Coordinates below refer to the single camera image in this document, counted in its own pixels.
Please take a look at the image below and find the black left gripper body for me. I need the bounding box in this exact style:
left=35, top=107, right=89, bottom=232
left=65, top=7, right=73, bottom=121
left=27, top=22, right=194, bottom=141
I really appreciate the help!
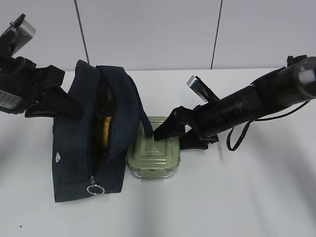
left=0, top=56, right=49, bottom=115

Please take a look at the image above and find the dark blue insulated lunch bag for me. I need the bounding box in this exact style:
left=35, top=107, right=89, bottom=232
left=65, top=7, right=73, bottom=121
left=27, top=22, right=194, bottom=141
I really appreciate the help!
left=52, top=60, right=153, bottom=202

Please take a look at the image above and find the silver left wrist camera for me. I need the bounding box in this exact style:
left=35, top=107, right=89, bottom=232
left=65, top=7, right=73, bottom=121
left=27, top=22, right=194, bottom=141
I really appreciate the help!
left=8, top=13, right=36, bottom=56

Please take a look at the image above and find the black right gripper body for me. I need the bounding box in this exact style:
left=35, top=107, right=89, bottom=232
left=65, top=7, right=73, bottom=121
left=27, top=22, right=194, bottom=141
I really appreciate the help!
left=183, top=102, right=222, bottom=141

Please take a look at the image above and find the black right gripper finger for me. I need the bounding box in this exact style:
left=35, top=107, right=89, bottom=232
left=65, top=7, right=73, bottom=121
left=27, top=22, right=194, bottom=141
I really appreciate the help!
left=154, top=106, right=193, bottom=140
left=179, top=125, right=219, bottom=150

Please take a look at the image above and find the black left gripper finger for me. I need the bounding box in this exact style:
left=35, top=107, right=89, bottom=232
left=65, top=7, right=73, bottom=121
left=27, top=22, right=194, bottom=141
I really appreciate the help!
left=25, top=86, right=83, bottom=118
left=36, top=65, right=65, bottom=85

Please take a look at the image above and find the green cucumber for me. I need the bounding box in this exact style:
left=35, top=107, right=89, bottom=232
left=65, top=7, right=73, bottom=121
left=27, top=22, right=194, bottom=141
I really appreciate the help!
left=94, top=84, right=108, bottom=154

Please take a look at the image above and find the green lidded glass food container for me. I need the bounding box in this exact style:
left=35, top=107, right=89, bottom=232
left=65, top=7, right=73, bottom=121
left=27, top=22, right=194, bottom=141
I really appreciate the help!
left=126, top=125, right=181, bottom=179

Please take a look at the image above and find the silver zipper pull ring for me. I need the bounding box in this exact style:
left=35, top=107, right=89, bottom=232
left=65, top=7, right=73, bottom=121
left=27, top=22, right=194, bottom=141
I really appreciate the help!
left=86, top=175, right=105, bottom=196

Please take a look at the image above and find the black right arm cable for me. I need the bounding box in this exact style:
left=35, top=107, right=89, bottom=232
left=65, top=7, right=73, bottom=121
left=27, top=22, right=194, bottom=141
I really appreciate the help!
left=227, top=102, right=307, bottom=151

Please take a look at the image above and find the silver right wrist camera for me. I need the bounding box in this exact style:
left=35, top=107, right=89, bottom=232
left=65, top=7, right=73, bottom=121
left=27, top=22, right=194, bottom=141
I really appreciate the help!
left=187, top=76, right=219, bottom=103

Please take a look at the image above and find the yellow squash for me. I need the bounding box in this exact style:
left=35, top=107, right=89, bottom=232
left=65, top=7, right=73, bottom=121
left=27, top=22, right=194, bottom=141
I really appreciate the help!
left=102, top=117, right=112, bottom=148

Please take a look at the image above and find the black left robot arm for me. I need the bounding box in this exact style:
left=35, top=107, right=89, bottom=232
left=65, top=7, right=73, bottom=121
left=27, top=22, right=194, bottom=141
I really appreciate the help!
left=0, top=31, right=84, bottom=119

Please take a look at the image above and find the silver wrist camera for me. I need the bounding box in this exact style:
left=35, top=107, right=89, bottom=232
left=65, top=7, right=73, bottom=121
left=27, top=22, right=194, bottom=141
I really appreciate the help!
left=187, top=76, right=219, bottom=103
left=8, top=13, right=36, bottom=56

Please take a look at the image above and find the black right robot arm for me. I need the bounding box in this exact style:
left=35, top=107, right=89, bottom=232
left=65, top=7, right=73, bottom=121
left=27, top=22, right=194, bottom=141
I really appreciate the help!
left=154, top=55, right=316, bottom=151

